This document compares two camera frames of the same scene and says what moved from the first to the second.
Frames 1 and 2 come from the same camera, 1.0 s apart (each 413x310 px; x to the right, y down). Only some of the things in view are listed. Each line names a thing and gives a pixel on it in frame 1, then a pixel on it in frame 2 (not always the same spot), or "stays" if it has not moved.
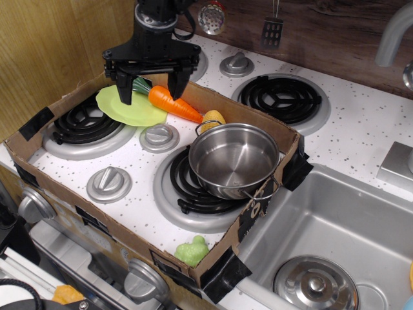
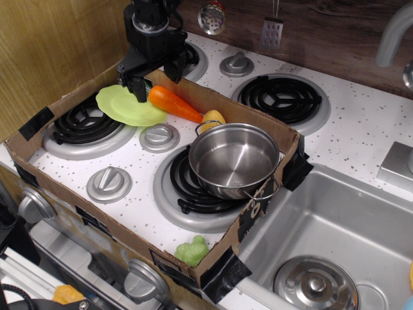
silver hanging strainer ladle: (211, 18) stays
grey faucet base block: (397, 168) stays
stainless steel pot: (235, 161) stays
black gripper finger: (124, 83) -> (137, 86)
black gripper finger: (177, 82) -> (175, 66)
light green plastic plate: (141, 112) stays
